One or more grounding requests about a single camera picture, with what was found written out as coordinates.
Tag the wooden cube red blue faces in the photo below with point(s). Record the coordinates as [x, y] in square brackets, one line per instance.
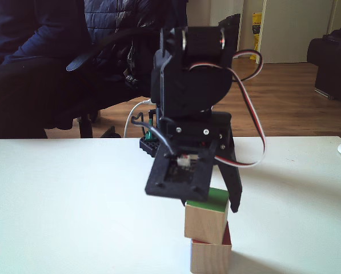
[210, 257]

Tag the yellow bag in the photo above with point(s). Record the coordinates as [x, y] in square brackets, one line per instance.
[256, 34]

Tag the person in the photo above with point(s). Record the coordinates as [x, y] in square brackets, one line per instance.
[44, 57]

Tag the green clamp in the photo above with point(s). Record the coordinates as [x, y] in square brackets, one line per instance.
[150, 134]

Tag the black office chair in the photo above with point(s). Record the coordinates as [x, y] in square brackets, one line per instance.
[87, 57]

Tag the black camera mount with board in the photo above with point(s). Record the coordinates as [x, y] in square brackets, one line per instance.
[181, 177]

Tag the wooden cube with green face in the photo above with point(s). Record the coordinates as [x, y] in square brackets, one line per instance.
[204, 222]

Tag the black sofa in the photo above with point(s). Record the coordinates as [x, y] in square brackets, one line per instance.
[333, 65]

